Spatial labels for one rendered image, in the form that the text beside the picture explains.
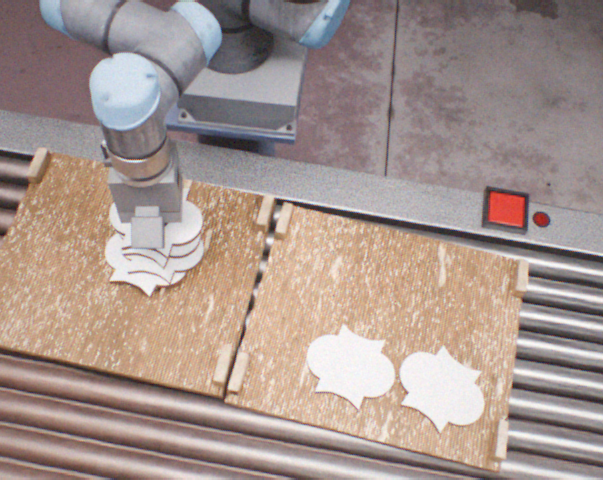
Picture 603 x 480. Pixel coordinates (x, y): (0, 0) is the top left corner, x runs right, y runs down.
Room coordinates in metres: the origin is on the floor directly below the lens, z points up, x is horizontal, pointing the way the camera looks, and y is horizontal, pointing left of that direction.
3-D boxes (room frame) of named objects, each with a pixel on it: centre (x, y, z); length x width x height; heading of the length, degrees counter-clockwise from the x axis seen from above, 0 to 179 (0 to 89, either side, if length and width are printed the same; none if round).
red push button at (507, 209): (0.69, -0.34, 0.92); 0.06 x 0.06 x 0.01; 85
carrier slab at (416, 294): (0.45, -0.14, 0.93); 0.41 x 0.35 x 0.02; 81
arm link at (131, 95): (0.53, 0.21, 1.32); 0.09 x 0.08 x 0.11; 157
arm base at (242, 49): (0.97, 0.16, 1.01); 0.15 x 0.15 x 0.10
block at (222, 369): (0.35, 0.10, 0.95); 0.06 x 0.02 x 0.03; 173
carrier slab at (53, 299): (0.51, 0.27, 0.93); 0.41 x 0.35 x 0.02; 83
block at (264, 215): (0.62, 0.06, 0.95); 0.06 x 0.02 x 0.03; 173
